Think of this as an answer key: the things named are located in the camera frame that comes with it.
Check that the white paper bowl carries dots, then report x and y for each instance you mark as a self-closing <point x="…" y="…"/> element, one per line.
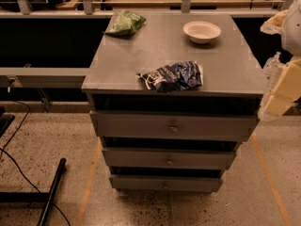
<point x="201" y="32"/>

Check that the green chip bag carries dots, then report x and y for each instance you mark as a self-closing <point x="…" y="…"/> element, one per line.
<point x="126" y="24"/>

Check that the middle grey drawer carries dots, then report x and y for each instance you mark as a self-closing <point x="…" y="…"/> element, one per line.
<point x="167" y="159"/>

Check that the top grey drawer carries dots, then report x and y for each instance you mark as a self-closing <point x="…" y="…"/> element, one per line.
<point x="171" y="126"/>

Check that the blue chip bag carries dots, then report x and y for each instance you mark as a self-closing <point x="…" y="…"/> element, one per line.
<point x="179" y="76"/>

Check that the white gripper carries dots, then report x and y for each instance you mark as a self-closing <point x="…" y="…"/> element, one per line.
<point x="292" y="28"/>

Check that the clear plastic bottle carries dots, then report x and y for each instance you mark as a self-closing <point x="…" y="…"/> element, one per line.
<point x="272" y="70"/>

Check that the grey drawer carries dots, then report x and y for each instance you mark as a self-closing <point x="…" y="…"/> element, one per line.
<point x="167" y="159"/>
<point x="171" y="126"/>
<point x="186" y="184"/>

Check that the grey metal rail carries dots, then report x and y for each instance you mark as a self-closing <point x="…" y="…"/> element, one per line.
<point x="56" y="78"/>

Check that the grey drawer cabinet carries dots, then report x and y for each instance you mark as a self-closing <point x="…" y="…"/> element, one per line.
<point x="173" y="103"/>

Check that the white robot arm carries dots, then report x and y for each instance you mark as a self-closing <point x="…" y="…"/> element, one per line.
<point x="291" y="31"/>

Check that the bottom grey drawer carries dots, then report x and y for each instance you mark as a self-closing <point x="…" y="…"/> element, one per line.
<point x="186" y="184"/>

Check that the black floor stand leg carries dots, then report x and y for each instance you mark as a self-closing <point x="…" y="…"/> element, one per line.
<point x="45" y="198"/>

